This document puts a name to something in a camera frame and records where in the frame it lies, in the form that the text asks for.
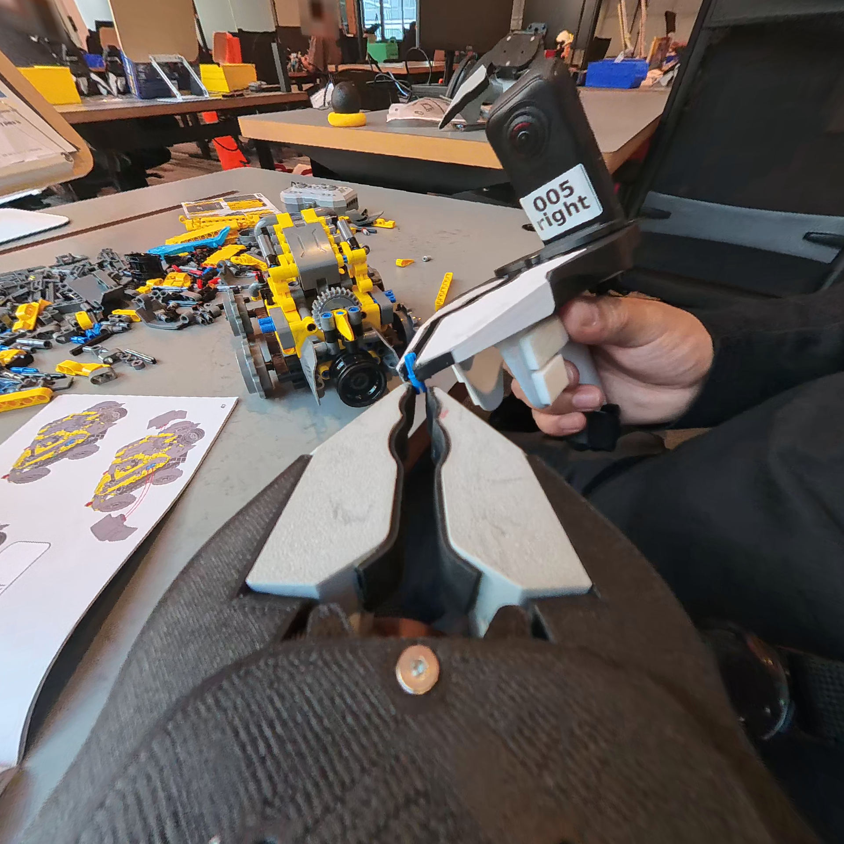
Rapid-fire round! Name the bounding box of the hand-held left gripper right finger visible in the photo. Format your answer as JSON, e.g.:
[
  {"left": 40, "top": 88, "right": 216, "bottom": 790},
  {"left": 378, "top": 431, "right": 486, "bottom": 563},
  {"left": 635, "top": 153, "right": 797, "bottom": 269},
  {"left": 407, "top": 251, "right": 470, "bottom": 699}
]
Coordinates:
[{"left": 429, "top": 388, "right": 594, "bottom": 637}]

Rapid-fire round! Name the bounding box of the wooden document stand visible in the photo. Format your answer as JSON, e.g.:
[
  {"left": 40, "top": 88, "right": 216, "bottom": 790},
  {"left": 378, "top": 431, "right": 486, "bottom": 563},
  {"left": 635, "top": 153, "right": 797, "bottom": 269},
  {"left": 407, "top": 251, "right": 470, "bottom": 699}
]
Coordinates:
[{"left": 0, "top": 49, "right": 95, "bottom": 246}]

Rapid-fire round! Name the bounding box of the printed instruction sheet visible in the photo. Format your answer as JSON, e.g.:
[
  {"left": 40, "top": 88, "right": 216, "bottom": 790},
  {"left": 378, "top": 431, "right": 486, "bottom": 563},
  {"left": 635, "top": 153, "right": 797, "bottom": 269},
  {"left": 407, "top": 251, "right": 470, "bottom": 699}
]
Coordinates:
[{"left": 0, "top": 79, "right": 67, "bottom": 179}]

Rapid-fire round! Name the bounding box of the person's right hand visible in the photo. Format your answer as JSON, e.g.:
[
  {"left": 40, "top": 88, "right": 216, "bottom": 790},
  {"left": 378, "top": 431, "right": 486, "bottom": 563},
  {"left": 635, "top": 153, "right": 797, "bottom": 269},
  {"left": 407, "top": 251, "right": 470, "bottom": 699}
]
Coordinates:
[{"left": 513, "top": 295, "right": 717, "bottom": 435}]

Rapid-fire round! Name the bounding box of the yellow grey sticker sheet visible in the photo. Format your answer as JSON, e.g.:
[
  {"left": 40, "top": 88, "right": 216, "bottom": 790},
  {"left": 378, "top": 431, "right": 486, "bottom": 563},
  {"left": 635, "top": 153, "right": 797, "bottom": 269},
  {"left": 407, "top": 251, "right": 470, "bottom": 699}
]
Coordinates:
[{"left": 180, "top": 193, "right": 281, "bottom": 220}]

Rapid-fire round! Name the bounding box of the paper sheet with drawings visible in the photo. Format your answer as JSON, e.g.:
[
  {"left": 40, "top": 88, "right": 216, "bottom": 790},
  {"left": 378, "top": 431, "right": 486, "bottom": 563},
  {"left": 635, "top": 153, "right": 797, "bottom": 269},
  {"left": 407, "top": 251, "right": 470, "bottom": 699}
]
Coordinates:
[{"left": 386, "top": 98, "right": 456, "bottom": 126}]

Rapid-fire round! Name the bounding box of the black office chair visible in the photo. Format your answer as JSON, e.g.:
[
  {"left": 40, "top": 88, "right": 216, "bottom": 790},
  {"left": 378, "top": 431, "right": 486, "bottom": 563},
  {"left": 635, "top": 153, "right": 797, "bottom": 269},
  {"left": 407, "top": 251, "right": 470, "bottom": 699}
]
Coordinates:
[{"left": 633, "top": 0, "right": 844, "bottom": 298}]

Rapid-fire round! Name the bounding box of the idle black grey gripper device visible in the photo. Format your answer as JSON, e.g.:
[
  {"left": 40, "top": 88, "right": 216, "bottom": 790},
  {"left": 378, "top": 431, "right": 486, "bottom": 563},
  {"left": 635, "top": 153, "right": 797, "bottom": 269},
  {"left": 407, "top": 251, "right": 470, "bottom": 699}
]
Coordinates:
[{"left": 438, "top": 23, "right": 571, "bottom": 133}]

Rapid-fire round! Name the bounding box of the grey desk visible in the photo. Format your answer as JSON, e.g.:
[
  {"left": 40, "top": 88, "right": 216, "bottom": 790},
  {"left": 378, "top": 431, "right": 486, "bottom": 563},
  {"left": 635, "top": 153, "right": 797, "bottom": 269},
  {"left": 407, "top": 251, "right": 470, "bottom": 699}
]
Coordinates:
[{"left": 0, "top": 166, "right": 551, "bottom": 799}]

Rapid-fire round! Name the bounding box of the open instruction booklet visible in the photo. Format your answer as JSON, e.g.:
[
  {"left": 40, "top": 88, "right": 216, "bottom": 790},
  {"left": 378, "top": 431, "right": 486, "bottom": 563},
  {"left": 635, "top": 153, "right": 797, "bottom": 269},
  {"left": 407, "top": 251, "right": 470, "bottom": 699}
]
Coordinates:
[{"left": 0, "top": 394, "right": 240, "bottom": 769}]

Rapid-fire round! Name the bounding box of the pile of small brick parts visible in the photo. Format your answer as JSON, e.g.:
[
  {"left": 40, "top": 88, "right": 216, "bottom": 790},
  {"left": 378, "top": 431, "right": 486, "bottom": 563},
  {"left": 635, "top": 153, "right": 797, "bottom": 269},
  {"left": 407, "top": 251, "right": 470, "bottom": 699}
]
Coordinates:
[{"left": 0, "top": 224, "right": 265, "bottom": 415}]

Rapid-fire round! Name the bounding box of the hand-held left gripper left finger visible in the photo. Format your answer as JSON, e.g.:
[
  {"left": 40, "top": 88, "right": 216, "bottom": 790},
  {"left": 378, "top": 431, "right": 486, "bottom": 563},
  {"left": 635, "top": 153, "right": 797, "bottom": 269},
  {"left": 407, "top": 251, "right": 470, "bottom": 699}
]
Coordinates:
[{"left": 244, "top": 384, "right": 413, "bottom": 611}]

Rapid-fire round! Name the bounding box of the yellow brick toy car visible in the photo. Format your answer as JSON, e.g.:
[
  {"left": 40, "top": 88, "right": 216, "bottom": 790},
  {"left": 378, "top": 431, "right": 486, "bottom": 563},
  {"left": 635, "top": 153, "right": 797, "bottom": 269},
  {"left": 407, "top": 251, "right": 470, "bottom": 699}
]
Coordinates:
[{"left": 224, "top": 210, "right": 419, "bottom": 408}]

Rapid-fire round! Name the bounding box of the grey brick battery box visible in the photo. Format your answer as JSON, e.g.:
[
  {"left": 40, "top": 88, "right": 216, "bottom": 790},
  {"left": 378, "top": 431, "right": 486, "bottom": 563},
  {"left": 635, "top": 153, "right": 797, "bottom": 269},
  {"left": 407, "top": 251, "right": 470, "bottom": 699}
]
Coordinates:
[{"left": 280, "top": 181, "right": 360, "bottom": 215}]

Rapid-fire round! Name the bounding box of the black ball on yellow ring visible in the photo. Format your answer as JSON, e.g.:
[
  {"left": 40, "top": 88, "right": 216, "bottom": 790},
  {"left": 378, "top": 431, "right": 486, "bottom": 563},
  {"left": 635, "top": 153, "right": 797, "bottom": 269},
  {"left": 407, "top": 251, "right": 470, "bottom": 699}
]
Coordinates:
[{"left": 327, "top": 80, "right": 367, "bottom": 127}]

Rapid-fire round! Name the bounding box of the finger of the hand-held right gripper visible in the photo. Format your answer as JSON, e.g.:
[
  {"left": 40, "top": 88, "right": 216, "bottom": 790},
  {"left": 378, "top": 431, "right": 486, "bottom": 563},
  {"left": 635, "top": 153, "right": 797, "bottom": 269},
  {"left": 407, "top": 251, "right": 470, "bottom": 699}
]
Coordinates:
[
  {"left": 397, "top": 277, "right": 563, "bottom": 386},
  {"left": 412, "top": 251, "right": 582, "bottom": 352}
]

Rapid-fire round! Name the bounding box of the blue storage bin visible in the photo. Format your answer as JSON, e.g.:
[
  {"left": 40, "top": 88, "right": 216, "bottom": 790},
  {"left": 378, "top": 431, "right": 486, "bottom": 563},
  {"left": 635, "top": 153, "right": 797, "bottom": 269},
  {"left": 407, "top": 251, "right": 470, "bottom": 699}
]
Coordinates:
[{"left": 583, "top": 58, "right": 650, "bottom": 88}]

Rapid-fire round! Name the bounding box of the wood rimmed grey table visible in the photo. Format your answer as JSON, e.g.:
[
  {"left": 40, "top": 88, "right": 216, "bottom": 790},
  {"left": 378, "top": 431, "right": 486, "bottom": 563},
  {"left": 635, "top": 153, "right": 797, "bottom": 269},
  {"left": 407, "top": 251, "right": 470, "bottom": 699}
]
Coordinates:
[{"left": 239, "top": 86, "right": 667, "bottom": 192}]

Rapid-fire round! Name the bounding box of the yellow storage bin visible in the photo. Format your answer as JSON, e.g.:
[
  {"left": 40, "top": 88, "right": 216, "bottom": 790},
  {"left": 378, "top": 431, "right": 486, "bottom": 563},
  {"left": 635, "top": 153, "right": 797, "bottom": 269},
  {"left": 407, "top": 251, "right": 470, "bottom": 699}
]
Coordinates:
[
  {"left": 16, "top": 65, "right": 83, "bottom": 105},
  {"left": 199, "top": 62, "right": 258, "bottom": 93}
]

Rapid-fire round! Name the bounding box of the person's right forearm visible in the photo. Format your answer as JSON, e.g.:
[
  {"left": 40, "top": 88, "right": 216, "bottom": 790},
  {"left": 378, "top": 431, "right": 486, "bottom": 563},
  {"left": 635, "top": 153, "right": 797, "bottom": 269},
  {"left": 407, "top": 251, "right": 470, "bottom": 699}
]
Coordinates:
[{"left": 673, "top": 277, "right": 844, "bottom": 429}]

